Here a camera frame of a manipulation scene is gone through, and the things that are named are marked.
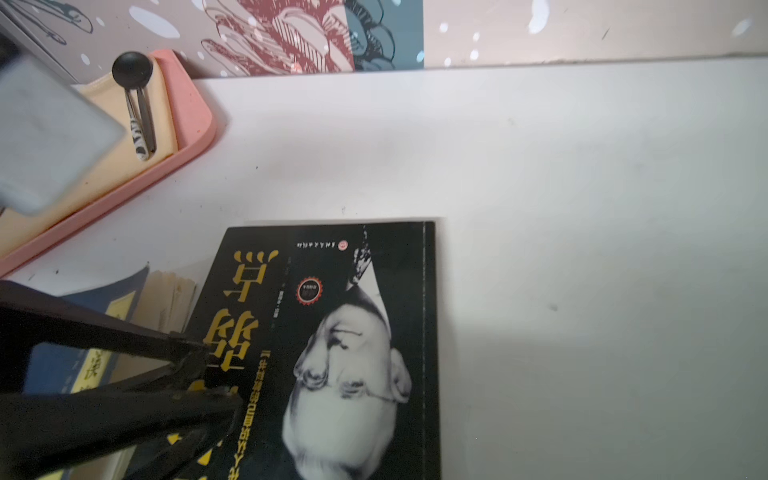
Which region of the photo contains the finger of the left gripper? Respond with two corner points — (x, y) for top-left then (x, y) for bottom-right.
(1, 389), (242, 479)
(1, 280), (210, 393)

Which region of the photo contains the blue book yellow label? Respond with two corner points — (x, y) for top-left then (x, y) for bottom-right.
(1, 282), (209, 479)

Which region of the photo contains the black book with face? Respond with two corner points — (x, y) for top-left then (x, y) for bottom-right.
(180, 221), (441, 479)

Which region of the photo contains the tan paper sheet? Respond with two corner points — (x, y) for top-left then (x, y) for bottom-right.
(1, 69), (178, 256)

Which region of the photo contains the pink tray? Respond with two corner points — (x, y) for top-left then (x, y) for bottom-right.
(1, 49), (216, 276)

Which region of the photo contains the black spoon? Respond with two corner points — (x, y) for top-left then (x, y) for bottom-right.
(112, 51), (157, 161)

